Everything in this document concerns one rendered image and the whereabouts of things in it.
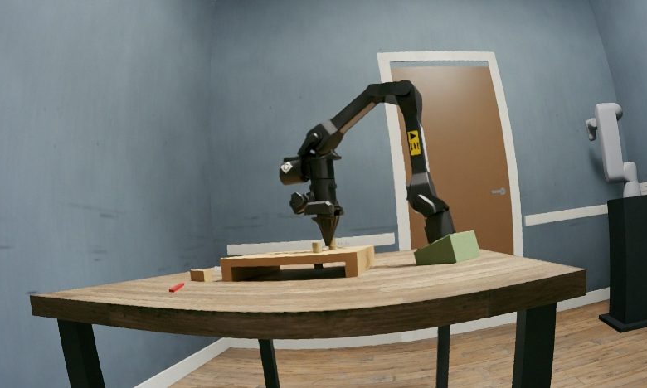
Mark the small brown wooden block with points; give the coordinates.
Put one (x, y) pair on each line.
(201, 275)

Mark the red flat bar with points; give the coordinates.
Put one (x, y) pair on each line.
(175, 288)

